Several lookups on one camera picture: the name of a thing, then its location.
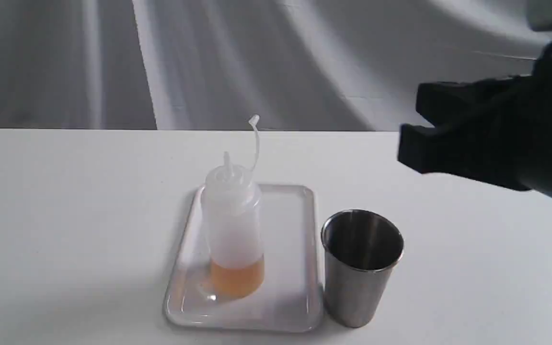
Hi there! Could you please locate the translucent squeeze bottle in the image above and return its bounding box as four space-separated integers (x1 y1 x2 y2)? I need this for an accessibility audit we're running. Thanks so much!
201 115 265 299

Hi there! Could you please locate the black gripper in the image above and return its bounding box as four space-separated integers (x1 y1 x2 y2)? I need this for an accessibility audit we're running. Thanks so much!
397 0 552 198

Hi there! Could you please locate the white plastic tray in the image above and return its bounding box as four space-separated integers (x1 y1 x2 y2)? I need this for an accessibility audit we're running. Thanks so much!
163 183 324 334

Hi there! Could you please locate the stainless steel cup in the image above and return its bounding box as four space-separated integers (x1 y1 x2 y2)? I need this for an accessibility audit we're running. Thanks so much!
321 209 404 328

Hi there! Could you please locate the grey backdrop cloth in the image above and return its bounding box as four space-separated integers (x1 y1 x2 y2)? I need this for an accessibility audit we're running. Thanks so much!
0 0 552 131

